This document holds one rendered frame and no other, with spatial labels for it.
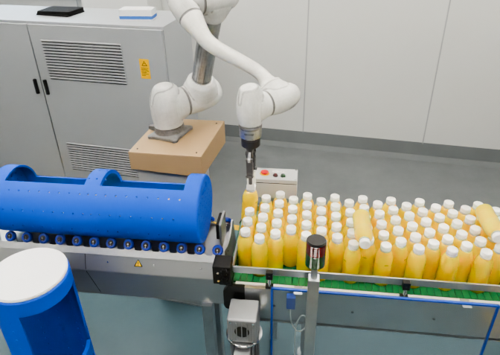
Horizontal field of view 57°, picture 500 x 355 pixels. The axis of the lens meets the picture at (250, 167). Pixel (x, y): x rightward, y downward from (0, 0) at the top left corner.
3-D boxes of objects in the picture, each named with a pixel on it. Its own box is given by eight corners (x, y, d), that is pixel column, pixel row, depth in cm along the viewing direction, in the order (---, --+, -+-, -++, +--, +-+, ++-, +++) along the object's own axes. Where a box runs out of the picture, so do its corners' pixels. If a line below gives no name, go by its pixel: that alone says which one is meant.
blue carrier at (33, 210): (33, 205, 218) (17, 152, 204) (213, 216, 208) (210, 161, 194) (-3, 243, 194) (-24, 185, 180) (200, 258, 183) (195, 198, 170)
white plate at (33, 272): (-34, 296, 156) (-33, 299, 157) (42, 304, 152) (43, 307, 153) (14, 244, 180) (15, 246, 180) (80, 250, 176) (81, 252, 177)
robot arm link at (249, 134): (236, 128, 174) (237, 141, 177) (260, 129, 173) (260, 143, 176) (240, 117, 182) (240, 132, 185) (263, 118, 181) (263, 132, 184)
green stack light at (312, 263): (305, 256, 153) (306, 245, 150) (324, 257, 152) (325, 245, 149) (304, 269, 147) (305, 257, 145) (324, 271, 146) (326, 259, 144)
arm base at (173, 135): (159, 123, 257) (158, 113, 254) (193, 127, 249) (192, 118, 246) (140, 138, 244) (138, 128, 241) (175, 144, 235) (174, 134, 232)
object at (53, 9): (51, 9, 370) (50, 4, 368) (87, 10, 363) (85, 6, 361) (33, 16, 351) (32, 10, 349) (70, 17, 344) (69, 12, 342)
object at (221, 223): (221, 233, 201) (219, 210, 195) (226, 234, 201) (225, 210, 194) (216, 248, 192) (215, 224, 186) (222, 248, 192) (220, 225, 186)
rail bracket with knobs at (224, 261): (217, 270, 185) (216, 251, 180) (235, 272, 184) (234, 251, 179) (213, 288, 176) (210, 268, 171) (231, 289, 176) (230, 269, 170)
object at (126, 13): (125, 17, 342) (124, 6, 338) (157, 16, 339) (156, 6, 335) (119, 20, 332) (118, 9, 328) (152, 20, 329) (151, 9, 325)
